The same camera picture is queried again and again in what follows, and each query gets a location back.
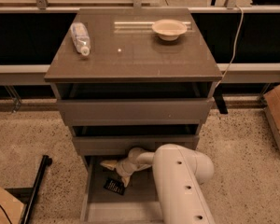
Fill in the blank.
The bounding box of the grey open bottom drawer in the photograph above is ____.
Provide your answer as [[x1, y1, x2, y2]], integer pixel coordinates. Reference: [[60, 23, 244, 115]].
[[81, 157, 164, 224]]

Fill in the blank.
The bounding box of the black rxbar chocolate bar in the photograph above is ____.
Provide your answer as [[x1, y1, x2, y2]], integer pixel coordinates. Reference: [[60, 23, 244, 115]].
[[104, 177, 125, 195]]

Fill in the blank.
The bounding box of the grey drawer cabinet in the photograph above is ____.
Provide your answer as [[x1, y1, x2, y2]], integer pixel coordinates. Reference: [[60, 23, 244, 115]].
[[44, 7, 223, 173]]

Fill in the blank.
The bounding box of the grey top drawer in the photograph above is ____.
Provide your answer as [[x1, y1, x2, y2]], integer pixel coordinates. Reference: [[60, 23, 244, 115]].
[[57, 98, 214, 126]]

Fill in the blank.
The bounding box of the white paper bowl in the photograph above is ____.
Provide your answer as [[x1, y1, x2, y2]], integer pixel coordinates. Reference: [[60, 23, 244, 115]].
[[152, 20, 188, 41]]

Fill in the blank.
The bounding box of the brown cardboard box left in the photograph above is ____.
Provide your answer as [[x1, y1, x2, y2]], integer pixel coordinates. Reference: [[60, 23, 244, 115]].
[[0, 187, 24, 224]]

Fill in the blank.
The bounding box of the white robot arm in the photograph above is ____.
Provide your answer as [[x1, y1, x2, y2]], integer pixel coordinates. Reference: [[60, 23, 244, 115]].
[[101, 144, 216, 224]]

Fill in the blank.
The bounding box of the black metal stand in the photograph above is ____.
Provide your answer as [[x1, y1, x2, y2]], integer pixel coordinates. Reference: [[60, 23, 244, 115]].
[[7, 155, 52, 224]]

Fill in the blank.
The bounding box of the grey middle drawer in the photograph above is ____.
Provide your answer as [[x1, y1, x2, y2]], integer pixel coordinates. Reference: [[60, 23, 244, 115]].
[[73, 134, 199, 156]]

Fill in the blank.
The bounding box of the white hanging cable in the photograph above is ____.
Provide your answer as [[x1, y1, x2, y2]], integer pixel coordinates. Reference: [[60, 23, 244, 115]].
[[214, 5, 245, 89]]

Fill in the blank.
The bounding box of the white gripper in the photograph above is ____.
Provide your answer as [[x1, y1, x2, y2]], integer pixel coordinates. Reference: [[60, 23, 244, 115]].
[[100, 159, 137, 188]]

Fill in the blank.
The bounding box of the clear plastic water bottle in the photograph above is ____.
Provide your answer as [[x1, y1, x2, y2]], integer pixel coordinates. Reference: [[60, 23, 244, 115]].
[[70, 22, 91, 56]]

